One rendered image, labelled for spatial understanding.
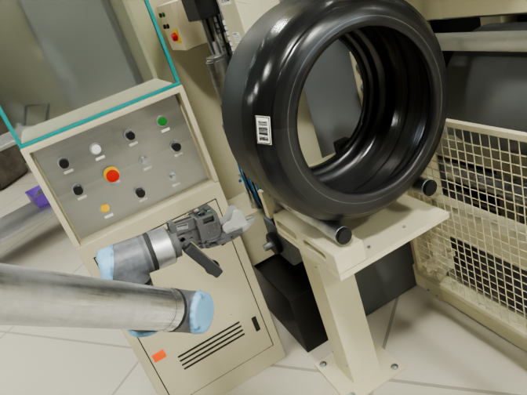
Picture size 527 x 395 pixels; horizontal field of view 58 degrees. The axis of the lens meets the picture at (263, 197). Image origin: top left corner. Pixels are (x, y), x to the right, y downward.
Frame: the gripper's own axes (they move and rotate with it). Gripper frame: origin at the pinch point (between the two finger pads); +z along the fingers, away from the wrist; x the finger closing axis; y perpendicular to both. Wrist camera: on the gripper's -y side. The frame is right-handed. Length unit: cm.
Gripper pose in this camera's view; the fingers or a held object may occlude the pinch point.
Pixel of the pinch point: (251, 222)
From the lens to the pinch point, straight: 118.6
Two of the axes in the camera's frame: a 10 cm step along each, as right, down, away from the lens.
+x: -4.2, -2.8, 8.7
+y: -1.9, -9.1, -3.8
